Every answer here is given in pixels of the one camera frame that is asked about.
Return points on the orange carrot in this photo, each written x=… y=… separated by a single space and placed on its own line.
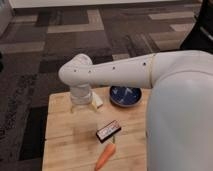
x=108 y=151

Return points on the black chair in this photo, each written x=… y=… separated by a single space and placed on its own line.
x=201 y=35

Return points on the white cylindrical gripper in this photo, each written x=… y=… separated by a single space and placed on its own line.
x=82 y=95

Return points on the blue ceramic bowl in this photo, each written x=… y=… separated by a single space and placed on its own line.
x=125 y=96

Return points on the wooden table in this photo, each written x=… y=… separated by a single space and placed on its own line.
x=71 y=143

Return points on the black snack bar packet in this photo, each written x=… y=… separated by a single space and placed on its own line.
x=108 y=131

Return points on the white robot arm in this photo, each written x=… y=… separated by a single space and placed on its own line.
x=179 y=117

